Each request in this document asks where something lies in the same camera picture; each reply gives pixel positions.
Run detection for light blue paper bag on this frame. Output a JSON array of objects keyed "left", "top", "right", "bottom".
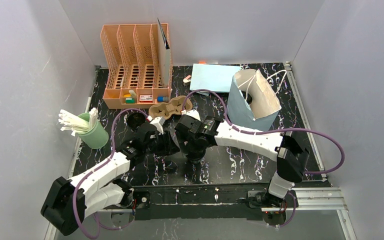
[
  {"left": 226, "top": 69, "right": 281, "bottom": 132},
  {"left": 189, "top": 63, "right": 241, "bottom": 93}
]

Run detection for black cup with shiny contents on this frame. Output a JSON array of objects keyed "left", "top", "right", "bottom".
[{"left": 186, "top": 154, "right": 205, "bottom": 164}]

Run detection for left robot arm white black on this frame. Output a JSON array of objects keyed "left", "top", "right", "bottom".
[{"left": 40, "top": 122, "right": 180, "bottom": 236}]

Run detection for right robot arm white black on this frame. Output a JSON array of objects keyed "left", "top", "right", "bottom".
[{"left": 175, "top": 114, "right": 310, "bottom": 208}]

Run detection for black cup upright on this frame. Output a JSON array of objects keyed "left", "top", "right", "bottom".
[{"left": 126, "top": 112, "right": 146, "bottom": 131}]

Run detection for blue cap small item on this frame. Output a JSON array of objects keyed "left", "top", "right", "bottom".
[{"left": 157, "top": 96, "right": 170, "bottom": 103}]

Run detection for small red white box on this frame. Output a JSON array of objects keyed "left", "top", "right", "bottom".
[{"left": 139, "top": 94, "right": 153, "bottom": 103}]

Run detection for green yellow small items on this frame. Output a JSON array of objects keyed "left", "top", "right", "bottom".
[{"left": 123, "top": 89, "right": 137, "bottom": 104}]

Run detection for green straw holder cup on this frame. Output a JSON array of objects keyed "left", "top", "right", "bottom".
[{"left": 76, "top": 112, "right": 110, "bottom": 149}]

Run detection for flat light blue paper bag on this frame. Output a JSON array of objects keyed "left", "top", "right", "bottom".
[{"left": 189, "top": 63, "right": 241, "bottom": 93}]

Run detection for grey folder in organizer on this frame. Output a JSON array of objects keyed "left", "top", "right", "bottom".
[{"left": 157, "top": 18, "right": 172, "bottom": 87}]

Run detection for orange plastic file organizer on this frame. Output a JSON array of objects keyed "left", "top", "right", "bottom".
[{"left": 100, "top": 23, "right": 173, "bottom": 109}]

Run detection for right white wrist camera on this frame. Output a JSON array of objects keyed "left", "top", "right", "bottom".
[{"left": 181, "top": 109, "right": 201, "bottom": 121}]

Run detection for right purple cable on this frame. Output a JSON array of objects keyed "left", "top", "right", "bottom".
[{"left": 182, "top": 89, "right": 346, "bottom": 228}]

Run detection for purple cable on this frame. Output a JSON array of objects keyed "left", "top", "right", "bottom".
[
  {"left": 72, "top": 108, "right": 153, "bottom": 240},
  {"left": 182, "top": 89, "right": 346, "bottom": 228}
]

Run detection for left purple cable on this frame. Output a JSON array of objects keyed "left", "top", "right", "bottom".
[{"left": 72, "top": 108, "right": 153, "bottom": 240}]

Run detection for black base rail bar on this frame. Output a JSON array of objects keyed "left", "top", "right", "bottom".
[{"left": 133, "top": 182, "right": 280, "bottom": 221}]

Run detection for aluminium frame rail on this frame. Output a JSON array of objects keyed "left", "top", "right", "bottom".
[{"left": 44, "top": 187, "right": 359, "bottom": 240}]

